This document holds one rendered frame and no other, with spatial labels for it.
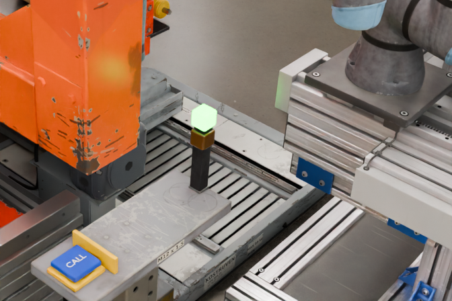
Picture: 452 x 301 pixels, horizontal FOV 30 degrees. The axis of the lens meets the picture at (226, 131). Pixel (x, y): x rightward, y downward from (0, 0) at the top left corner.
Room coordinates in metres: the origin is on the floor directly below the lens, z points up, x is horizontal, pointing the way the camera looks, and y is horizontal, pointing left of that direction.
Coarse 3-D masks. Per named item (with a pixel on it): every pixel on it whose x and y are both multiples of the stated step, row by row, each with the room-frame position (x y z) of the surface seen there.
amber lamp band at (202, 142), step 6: (192, 132) 1.47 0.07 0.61; (198, 132) 1.47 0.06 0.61; (210, 132) 1.48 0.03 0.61; (192, 138) 1.47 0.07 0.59; (198, 138) 1.46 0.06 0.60; (204, 138) 1.46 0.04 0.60; (210, 138) 1.47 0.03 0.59; (192, 144) 1.47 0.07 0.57; (198, 144) 1.46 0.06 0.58; (204, 144) 1.46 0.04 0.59; (210, 144) 1.47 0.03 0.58
